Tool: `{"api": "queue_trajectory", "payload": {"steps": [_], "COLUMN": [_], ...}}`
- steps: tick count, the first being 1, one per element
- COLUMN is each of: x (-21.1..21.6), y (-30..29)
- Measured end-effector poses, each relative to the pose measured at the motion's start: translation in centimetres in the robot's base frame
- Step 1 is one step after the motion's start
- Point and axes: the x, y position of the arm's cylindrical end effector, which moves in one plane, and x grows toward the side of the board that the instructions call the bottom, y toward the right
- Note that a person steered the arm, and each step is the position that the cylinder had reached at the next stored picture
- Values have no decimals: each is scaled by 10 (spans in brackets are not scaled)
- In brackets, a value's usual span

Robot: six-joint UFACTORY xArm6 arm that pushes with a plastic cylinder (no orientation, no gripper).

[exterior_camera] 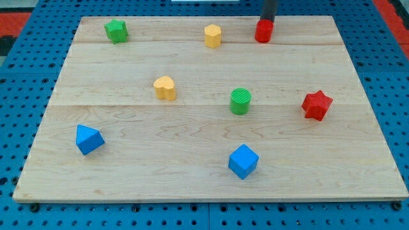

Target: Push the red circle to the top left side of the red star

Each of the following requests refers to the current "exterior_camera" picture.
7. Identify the wooden board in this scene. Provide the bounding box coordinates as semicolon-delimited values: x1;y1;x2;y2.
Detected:
13;16;408;204

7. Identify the yellow hexagon block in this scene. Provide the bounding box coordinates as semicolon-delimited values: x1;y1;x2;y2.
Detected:
204;24;222;48

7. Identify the blue cube block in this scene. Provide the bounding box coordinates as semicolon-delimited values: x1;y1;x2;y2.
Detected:
228;144;259;180

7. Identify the red star block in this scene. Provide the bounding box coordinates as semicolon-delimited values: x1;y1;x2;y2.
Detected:
302;90;333;121

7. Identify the green star block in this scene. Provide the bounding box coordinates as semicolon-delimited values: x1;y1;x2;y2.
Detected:
104;19;128;44

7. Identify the black pusher rod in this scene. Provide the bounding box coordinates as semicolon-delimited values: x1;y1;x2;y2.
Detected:
259;0;279;22

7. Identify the green cylinder block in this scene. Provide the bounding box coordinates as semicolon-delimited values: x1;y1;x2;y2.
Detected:
229;88;252;115

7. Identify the blue triangle block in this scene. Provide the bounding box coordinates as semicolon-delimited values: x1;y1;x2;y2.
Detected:
75;125;105;155

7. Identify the red cylinder block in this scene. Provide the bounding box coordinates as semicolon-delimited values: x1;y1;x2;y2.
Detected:
254;19;274;43

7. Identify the yellow heart block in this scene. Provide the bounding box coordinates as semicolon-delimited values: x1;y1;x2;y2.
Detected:
153;75;176;101

